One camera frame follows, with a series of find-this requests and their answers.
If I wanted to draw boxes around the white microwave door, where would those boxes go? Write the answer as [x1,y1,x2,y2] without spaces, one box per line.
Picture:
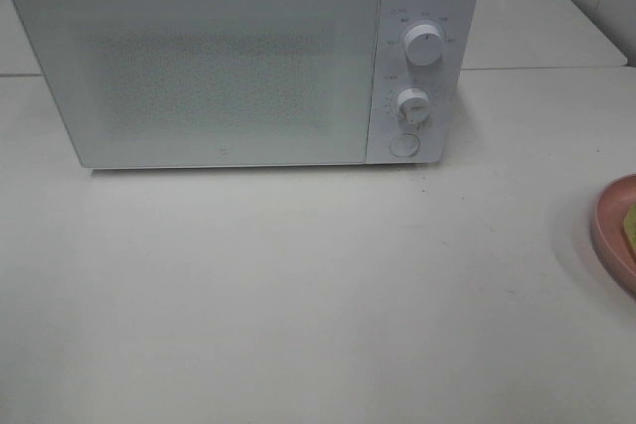
[13,0,379,169]

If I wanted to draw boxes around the pink round plate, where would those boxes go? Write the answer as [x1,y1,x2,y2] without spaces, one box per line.
[590,174,635,298]

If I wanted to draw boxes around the round white door-release button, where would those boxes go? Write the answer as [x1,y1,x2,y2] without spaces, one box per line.
[390,134,419,158]

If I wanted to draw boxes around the sandwich with lettuce and cheese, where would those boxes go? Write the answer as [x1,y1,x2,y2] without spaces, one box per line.
[622,204,636,259]

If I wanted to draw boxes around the white microwave knob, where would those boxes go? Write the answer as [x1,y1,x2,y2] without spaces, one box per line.
[393,88,431,125]
[401,20,445,67]

